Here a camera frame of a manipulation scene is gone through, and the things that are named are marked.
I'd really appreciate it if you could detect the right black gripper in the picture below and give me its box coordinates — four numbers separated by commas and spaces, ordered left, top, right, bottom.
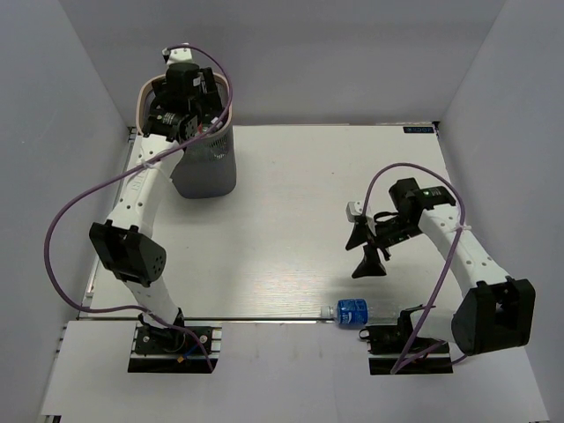
345, 214, 424, 278

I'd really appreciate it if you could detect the clear bottle blue label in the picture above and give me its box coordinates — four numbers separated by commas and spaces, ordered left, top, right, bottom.
320, 298, 400, 329

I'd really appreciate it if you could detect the clear bottle red label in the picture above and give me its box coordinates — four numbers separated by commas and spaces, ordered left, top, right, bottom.
199, 122, 223, 137

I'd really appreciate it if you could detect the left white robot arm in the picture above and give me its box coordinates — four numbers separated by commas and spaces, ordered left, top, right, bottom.
89, 63, 237, 352

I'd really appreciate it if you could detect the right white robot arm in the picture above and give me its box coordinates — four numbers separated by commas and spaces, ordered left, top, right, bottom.
345, 178, 536, 356

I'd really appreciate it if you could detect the grey bin with beige rim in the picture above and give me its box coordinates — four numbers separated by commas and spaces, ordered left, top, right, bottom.
136, 72, 237, 199

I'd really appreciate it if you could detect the blue table corner label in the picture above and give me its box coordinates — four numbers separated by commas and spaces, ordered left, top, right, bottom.
403, 126, 434, 134

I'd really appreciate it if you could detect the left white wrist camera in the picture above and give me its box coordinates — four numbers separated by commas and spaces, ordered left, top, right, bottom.
161, 43, 194, 67

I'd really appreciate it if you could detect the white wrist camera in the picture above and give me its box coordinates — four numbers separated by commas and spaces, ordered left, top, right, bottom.
345, 201, 375, 233
161, 43, 194, 67

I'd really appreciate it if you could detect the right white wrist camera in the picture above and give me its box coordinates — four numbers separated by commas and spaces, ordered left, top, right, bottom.
345, 201, 375, 233

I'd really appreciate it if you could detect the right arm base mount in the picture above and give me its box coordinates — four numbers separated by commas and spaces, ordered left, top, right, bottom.
359, 322, 453, 376

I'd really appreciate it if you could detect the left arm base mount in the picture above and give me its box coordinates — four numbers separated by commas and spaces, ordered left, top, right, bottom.
128, 324, 222, 375

